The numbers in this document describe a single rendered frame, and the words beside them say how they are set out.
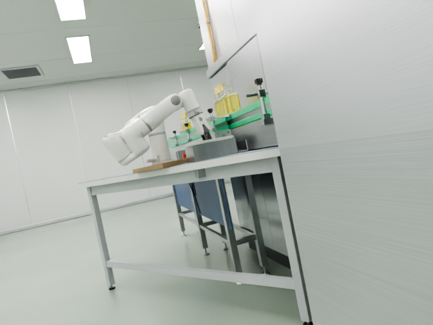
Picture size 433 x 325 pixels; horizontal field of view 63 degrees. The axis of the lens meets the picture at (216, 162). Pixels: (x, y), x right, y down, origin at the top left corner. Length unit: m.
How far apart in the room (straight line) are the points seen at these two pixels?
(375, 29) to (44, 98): 7.55
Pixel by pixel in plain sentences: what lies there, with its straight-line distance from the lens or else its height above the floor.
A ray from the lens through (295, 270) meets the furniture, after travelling 1.54.
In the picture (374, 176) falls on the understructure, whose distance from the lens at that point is 0.79.
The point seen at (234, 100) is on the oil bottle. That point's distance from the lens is 1.98.
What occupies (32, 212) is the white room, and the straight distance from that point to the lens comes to 7.95.
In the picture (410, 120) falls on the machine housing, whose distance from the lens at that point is 0.70.
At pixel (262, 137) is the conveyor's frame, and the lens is 1.59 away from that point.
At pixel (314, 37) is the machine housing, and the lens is 0.89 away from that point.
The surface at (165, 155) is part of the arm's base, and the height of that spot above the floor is 0.81.
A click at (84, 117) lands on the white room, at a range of 7.88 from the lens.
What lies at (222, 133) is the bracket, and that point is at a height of 0.87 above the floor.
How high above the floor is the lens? 0.78
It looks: 2 degrees down
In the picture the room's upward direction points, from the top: 11 degrees counter-clockwise
